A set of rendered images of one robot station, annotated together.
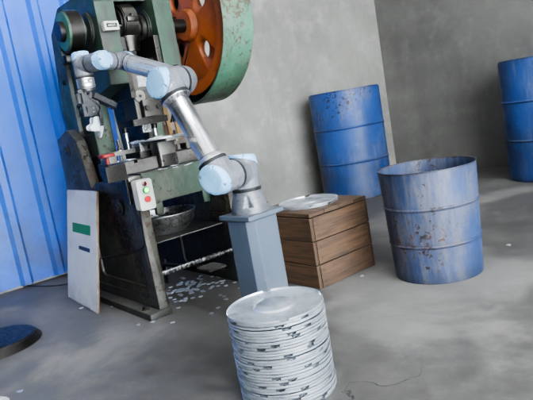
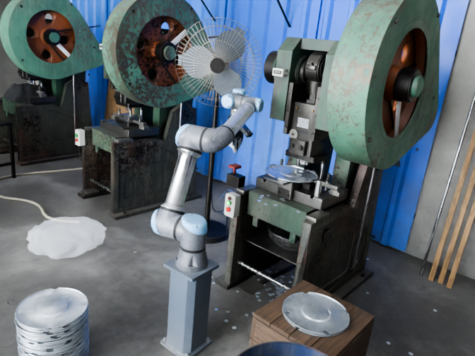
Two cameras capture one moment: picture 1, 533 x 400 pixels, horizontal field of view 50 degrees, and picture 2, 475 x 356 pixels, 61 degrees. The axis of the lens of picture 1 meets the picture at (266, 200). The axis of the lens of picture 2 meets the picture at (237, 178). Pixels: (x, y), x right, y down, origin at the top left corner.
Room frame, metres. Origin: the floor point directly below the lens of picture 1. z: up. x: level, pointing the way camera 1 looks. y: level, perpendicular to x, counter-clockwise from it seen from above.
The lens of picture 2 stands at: (2.04, -1.58, 1.43)
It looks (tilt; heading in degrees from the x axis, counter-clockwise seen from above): 18 degrees down; 77
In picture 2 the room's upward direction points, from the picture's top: 6 degrees clockwise
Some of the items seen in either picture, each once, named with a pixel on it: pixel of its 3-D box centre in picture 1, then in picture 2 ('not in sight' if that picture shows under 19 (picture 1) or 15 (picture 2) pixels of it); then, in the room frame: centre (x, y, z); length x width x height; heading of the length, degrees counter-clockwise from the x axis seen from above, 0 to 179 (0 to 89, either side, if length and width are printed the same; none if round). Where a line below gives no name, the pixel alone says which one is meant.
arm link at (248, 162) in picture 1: (242, 170); (192, 230); (2.23, 0.07, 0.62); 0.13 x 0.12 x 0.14; 144
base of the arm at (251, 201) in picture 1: (248, 198); (192, 253); (2.24, 0.07, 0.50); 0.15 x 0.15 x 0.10
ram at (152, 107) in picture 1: (141, 87); (306, 127); (2.87, 0.51, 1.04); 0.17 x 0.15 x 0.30; 38
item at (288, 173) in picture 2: (159, 137); (291, 173); (2.80, 0.46, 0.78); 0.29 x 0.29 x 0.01
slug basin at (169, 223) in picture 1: (164, 221); (293, 235); (2.90, 0.53, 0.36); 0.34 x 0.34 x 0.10
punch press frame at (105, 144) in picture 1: (133, 132); (317, 159); (3.02, 0.62, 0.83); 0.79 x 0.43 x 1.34; 38
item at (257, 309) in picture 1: (274, 304); (52, 307); (1.63, 0.03, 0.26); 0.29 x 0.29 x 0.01
